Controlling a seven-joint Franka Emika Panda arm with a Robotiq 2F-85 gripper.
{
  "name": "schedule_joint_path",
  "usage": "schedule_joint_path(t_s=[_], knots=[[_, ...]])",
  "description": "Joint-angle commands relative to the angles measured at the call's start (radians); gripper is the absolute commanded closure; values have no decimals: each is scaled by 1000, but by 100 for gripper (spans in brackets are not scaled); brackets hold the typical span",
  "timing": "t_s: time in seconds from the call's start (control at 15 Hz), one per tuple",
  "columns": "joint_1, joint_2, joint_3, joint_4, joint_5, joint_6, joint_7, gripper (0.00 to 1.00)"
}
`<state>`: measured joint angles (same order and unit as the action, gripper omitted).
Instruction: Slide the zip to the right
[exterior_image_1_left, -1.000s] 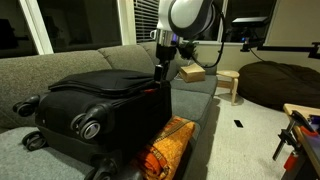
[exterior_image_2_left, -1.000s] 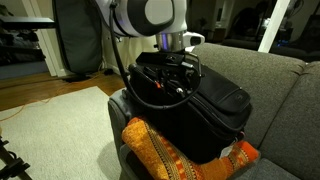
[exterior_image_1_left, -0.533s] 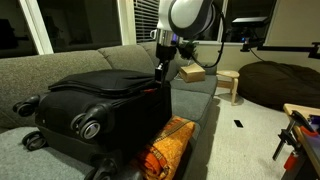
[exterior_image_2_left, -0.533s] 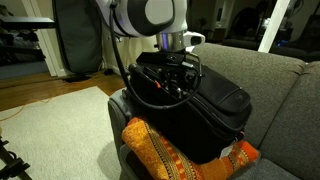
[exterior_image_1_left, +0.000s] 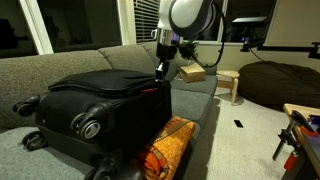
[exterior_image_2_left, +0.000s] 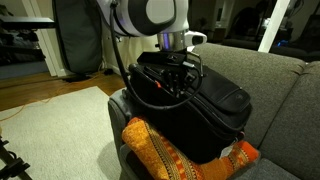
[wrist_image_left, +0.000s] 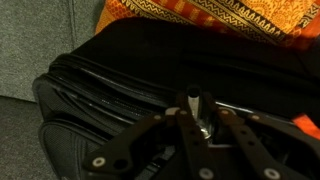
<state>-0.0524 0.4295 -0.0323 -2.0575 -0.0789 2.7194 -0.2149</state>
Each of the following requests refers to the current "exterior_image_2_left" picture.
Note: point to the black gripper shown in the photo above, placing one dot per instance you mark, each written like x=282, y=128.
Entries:
x=173, y=71

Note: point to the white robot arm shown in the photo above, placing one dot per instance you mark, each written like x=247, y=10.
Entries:
x=146, y=16

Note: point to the orange zip pull tab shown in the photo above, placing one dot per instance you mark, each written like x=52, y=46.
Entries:
x=157, y=84

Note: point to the black wheeled suitcase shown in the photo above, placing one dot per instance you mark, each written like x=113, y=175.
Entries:
x=206, y=116

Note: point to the white luggage tag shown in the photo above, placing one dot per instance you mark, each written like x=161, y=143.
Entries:
x=226, y=150

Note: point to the grey fabric sofa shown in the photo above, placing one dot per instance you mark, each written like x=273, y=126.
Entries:
x=266, y=76

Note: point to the dark garment bag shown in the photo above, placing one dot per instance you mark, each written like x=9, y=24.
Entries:
x=78, y=40

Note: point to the cream floor rug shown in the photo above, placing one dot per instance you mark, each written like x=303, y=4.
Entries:
x=60, y=133

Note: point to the black shelf board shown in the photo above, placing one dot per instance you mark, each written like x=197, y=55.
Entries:
x=26, y=22

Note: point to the black tripod stand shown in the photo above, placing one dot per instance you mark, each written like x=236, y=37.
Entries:
x=15, y=166

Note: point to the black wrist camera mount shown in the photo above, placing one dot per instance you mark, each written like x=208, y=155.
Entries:
x=163, y=58

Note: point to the white window post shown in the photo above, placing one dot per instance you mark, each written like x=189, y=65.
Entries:
x=273, y=26

